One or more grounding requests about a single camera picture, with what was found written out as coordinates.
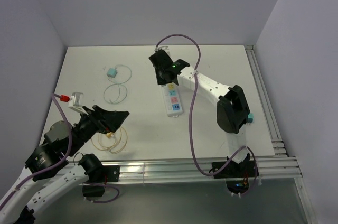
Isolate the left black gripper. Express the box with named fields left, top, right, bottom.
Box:
left=67, top=104, right=129, bottom=155

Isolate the teal usb charger plug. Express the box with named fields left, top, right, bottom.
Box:
left=247, top=113, right=254, bottom=124

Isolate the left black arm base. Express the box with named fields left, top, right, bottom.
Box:
left=82, top=165, right=120, bottom=200

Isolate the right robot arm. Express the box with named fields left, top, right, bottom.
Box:
left=149, top=49, right=250, bottom=176

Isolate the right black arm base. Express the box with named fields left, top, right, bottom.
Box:
left=212, top=153, right=259, bottom=196

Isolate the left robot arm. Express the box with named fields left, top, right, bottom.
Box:
left=1, top=105, right=130, bottom=223

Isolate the light blue charger plug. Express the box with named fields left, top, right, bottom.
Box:
left=106, top=68, right=117, bottom=78

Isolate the white multicolour power strip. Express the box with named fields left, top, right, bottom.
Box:
left=161, top=83, right=183, bottom=118

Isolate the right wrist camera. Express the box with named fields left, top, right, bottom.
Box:
left=154, top=45, right=170, bottom=56

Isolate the yellow charging cable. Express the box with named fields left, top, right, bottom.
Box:
left=91, top=126, right=129, bottom=154

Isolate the light green charging cable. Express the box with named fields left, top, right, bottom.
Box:
left=102, top=64, right=133, bottom=105

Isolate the aluminium right rail frame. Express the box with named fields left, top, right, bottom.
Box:
left=245, top=45, right=288, bottom=157

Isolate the aluminium rail frame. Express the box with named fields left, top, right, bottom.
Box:
left=245, top=45, right=288, bottom=157
left=25, top=156, right=303, bottom=188

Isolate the aluminium front rail frame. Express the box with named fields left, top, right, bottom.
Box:
left=25, top=156, right=303, bottom=188

